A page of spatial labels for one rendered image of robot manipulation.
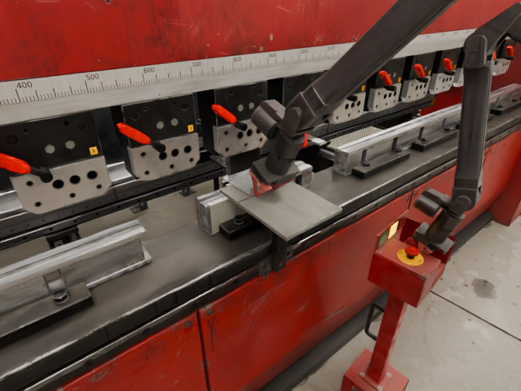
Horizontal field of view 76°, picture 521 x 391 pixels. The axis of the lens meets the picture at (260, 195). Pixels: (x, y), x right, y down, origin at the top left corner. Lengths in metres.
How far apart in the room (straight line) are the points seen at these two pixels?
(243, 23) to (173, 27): 0.16
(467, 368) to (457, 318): 0.28
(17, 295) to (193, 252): 0.37
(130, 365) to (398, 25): 0.85
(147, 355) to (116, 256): 0.24
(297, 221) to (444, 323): 1.41
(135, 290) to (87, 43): 0.50
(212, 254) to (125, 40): 0.51
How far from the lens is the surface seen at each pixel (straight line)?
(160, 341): 0.89
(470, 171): 1.02
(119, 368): 0.88
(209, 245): 0.89
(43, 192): 0.70
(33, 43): 0.65
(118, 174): 1.07
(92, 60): 0.67
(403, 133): 1.48
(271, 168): 0.76
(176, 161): 0.76
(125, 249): 0.83
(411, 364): 1.83
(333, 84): 0.63
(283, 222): 0.75
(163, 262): 0.87
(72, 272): 0.83
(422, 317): 2.03
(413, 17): 0.58
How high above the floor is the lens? 1.43
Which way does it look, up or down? 31 degrees down
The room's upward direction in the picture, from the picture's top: straight up
